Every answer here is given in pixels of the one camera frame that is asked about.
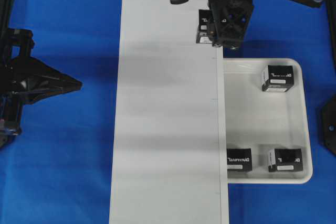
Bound black box with white label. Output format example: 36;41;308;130
196;9;213;44

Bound white base board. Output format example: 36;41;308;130
109;0;229;223

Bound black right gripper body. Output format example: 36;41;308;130
208;0;254;50

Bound black box tray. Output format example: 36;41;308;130
267;148;303;173
227;148;253;172

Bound blue table cloth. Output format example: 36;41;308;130
1;0;335;223

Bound black box near tray corner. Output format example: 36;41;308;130
261;65;295;92

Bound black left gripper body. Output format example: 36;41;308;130
1;28;53;109

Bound black box tray bottom left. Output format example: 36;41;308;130
227;148;253;172

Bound white plastic tray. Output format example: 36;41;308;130
223;58;313;184

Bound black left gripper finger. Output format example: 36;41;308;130
26;86;81;103
36;60;82;88

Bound black box tray bottom right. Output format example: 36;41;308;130
267;148;303;173

